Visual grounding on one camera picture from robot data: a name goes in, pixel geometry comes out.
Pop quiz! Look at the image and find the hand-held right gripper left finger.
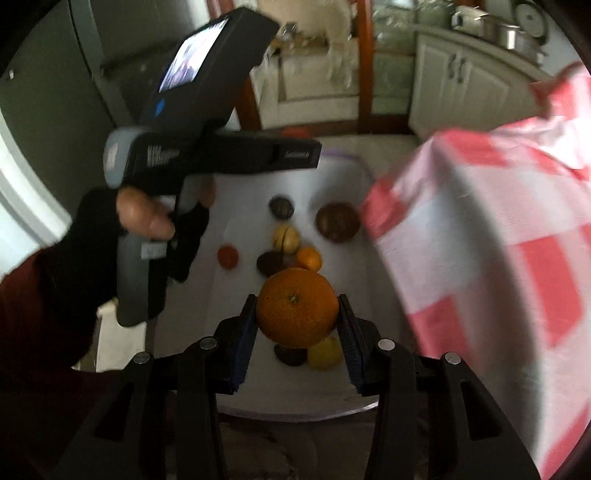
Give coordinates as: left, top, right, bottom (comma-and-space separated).
55, 293, 258, 480

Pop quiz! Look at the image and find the person's left forearm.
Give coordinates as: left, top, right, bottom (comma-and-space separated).
0, 244, 116, 384

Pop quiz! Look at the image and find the large red apple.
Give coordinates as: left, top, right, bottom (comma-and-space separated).
315, 202, 362, 244

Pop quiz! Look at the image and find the small red tomato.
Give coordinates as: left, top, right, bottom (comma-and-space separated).
217, 244, 240, 270

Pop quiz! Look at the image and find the yellow kumquat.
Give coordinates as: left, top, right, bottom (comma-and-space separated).
308, 336, 345, 370
272, 224, 302, 254

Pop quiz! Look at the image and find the red white checked tablecloth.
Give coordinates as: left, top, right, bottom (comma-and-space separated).
360, 62, 591, 480

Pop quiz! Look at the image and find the white kitchen cabinet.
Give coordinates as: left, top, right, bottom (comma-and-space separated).
409, 25, 555, 139

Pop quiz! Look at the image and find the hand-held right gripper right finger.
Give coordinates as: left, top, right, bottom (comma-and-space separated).
336, 293, 541, 480

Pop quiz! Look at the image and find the person's left hand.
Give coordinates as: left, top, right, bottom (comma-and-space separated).
69, 178, 218, 312

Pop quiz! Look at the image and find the white chair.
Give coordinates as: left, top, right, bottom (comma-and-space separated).
318, 0, 362, 88

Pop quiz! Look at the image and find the steel pot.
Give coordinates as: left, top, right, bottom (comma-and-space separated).
495, 23, 528, 51

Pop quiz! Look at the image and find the orange tangerine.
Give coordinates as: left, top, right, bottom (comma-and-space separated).
256, 268, 340, 349
295, 247, 322, 272

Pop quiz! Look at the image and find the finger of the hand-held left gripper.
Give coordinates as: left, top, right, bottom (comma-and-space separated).
272, 136, 322, 173

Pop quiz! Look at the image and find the wooden door frame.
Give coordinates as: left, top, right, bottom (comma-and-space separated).
207, 0, 376, 136

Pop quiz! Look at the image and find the dark shrivelled fruit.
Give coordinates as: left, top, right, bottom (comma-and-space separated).
256, 250, 296, 278
269, 196, 295, 221
273, 344, 308, 367

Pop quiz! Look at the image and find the white bin with purple liner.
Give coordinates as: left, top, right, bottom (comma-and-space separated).
152, 134, 416, 423

